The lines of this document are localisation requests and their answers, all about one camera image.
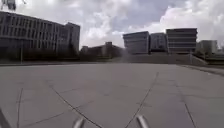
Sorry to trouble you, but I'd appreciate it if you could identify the pole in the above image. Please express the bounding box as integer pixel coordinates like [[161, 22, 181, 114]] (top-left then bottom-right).
[[20, 39, 24, 64]]

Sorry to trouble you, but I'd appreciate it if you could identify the grey slanted building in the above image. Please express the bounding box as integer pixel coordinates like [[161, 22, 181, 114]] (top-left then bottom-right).
[[122, 30, 151, 55]]

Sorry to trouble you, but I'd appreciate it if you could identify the robot's own part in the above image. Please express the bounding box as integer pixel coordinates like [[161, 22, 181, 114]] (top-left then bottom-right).
[[72, 117, 86, 128], [136, 114, 150, 128]]

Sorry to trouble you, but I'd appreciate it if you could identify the small grey building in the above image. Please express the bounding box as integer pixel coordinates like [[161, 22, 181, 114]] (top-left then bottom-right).
[[196, 39, 219, 56]]

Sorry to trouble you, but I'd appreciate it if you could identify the grey concrete wall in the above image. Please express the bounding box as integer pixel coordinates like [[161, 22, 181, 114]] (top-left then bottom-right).
[[111, 53, 209, 67]]

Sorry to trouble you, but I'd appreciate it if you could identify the long grey office building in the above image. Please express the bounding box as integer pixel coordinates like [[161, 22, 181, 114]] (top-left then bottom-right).
[[0, 10, 81, 62]]

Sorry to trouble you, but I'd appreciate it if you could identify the dark banded building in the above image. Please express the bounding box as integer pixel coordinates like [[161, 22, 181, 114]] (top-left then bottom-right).
[[165, 27, 199, 55]]

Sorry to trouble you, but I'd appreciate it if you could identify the pale grey building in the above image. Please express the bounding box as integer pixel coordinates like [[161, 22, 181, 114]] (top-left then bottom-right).
[[148, 32, 168, 54]]

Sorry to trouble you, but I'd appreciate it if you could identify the low dark building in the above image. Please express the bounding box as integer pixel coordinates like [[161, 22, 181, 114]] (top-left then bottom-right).
[[79, 41, 125, 60]]

